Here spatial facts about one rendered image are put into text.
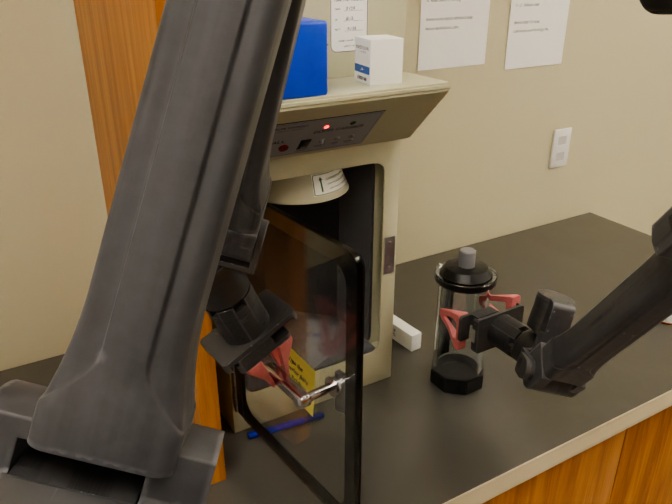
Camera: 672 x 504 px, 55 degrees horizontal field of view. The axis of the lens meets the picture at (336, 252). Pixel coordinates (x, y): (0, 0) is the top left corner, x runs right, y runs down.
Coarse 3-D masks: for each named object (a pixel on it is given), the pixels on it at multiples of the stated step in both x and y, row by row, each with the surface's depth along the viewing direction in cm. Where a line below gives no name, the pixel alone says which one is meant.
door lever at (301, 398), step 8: (272, 368) 80; (280, 368) 80; (272, 376) 79; (280, 376) 78; (288, 376) 78; (328, 376) 78; (280, 384) 78; (288, 384) 77; (296, 384) 77; (328, 384) 77; (336, 384) 77; (288, 392) 76; (296, 392) 75; (304, 392) 75; (312, 392) 76; (320, 392) 76; (328, 392) 77; (336, 392) 77; (296, 400) 75; (304, 400) 75; (312, 400) 76
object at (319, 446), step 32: (288, 224) 77; (288, 256) 79; (320, 256) 73; (352, 256) 67; (256, 288) 88; (288, 288) 81; (320, 288) 74; (352, 288) 69; (320, 320) 76; (352, 320) 70; (320, 352) 78; (352, 352) 72; (256, 384) 97; (320, 384) 80; (352, 384) 74; (256, 416) 100; (288, 416) 90; (320, 416) 82; (352, 416) 76; (288, 448) 93; (320, 448) 85; (352, 448) 78; (320, 480) 87; (352, 480) 80
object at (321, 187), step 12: (276, 180) 101; (288, 180) 101; (300, 180) 101; (312, 180) 101; (324, 180) 102; (336, 180) 104; (276, 192) 101; (288, 192) 101; (300, 192) 101; (312, 192) 101; (324, 192) 102; (336, 192) 104; (288, 204) 101; (300, 204) 101
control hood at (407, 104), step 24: (408, 72) 98; (312, 96) 81; (336, 96) 82; (360, 96) 84; (384, 96) 86; (408, 96) 88; (432, 96) 91; (288, 120) 82; (384, 120) 92; (408, 120) 95; (360, 144) 97
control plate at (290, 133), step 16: (368, 112) 88; (288, 128) 84; (304, 128) 85; (320, 128) 87; (336, 128) 89; (352, 128) 91; (368, 128) 92; (272, 144) 86; (288, 144) 88; (320, 144) 92; (336, 144) 94; (352, 144) 96
